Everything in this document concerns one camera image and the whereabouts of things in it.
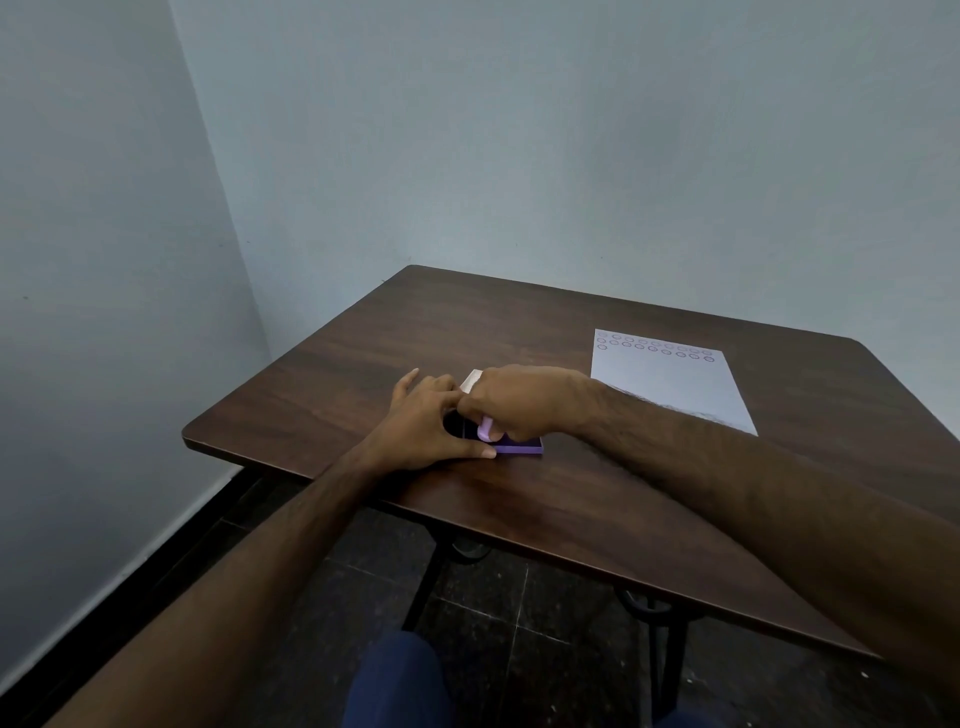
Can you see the person's right hand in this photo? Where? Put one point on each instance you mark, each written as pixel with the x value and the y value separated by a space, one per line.
pixel 536 401

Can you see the person's left hand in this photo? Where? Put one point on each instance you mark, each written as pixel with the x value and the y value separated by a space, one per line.
pixel 409 435

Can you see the person's left thumb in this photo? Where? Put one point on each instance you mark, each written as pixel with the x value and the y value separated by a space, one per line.
pixel 472 450

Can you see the person's left little finger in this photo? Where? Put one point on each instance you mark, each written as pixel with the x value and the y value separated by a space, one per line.
pixel 405 382

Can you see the person's right fingers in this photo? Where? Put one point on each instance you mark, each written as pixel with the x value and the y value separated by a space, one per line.
pixel 484 405

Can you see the purple ink pad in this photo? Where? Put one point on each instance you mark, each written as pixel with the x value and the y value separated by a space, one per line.
pixel 521 448

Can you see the person's left forearm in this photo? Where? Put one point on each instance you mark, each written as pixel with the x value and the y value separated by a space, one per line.
pixel 240 592

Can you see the person's right forearm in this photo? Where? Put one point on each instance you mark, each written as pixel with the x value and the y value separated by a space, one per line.
pixel 765 517

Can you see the white ink pad lid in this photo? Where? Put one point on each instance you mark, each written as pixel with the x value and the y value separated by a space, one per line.
pixel 470 381

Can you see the white paper with stamped circles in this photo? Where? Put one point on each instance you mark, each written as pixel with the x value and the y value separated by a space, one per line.
pixel 667 379

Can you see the person's blue trouser leg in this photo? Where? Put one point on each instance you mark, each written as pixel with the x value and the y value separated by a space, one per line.
pixel 397 682

